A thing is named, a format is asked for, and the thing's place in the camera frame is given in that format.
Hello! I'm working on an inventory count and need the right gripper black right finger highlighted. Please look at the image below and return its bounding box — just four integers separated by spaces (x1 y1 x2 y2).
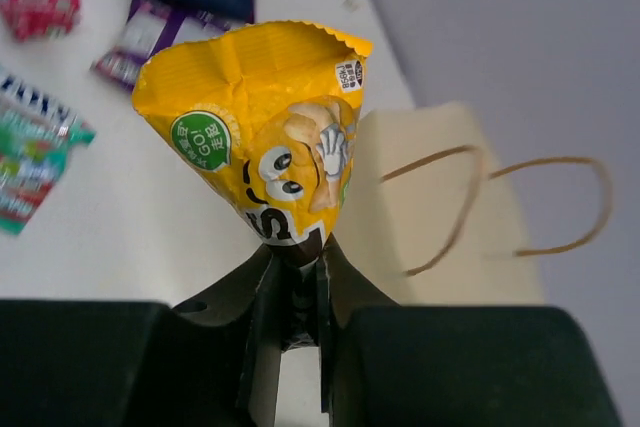
315 239 398 426

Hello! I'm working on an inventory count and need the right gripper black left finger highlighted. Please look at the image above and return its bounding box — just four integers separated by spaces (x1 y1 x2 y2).
173 247 280 426

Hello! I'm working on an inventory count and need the yellow M&M snack bag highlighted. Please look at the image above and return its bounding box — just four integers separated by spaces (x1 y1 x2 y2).
132 21 373 268

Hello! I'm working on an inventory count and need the teal Fox's candy bag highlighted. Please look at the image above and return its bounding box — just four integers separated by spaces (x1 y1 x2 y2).
1 68 96 235

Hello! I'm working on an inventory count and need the purple snack pouch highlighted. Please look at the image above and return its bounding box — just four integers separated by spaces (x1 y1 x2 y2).
92 0 244 92

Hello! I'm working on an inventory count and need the beige paper bag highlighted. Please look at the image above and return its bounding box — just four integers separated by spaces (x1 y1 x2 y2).
334 102 613 306

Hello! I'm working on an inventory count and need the red snack packet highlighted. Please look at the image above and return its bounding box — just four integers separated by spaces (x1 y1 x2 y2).
1 0 81 42

